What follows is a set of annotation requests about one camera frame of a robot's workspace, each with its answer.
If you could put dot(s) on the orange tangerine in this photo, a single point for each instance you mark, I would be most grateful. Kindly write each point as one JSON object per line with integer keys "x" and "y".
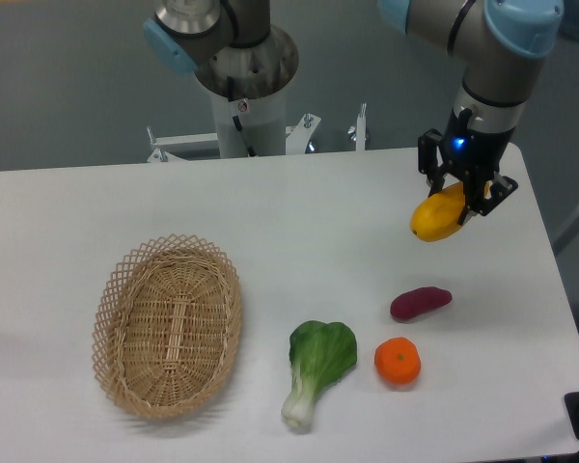
{"x": 397, "y": 361}

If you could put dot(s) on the green bok choy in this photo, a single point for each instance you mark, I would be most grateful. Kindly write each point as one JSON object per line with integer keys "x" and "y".
{"x": 320, "y": 355}

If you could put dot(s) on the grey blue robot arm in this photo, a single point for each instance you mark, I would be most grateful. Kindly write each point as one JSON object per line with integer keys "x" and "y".
{"x": 503, "y": 44}

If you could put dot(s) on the oval wicker basket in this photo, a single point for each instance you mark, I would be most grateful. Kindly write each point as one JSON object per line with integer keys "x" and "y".
{"x": 167, "y": 327}

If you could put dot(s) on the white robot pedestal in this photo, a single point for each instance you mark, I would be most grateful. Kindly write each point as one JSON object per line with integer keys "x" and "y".
{"x": 249, "y": 86}

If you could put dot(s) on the purple sweet potato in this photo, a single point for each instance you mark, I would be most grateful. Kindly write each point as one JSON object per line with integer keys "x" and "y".
{"x": 418, "y": 301}

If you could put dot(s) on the yellow mango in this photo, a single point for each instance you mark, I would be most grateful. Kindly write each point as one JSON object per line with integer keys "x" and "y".
{"x": 441, "y": 214}

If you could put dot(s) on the white metal base frame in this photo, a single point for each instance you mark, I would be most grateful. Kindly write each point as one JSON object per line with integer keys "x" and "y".
{"x": 229, "y": 142}

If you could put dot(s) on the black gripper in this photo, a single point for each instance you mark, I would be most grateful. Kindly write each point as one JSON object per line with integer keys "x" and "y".
{"x": 469, "y": 155}

